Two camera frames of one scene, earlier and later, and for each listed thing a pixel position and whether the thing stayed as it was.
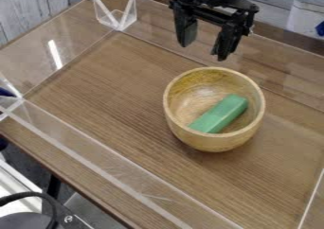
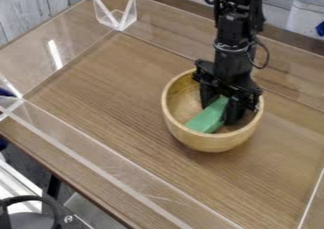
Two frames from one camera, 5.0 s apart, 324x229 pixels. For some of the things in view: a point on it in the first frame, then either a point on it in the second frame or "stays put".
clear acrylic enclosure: (194, 142) stays put
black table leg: (54, 187) stays put
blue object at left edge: (6, 92) stays put
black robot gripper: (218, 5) → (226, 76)
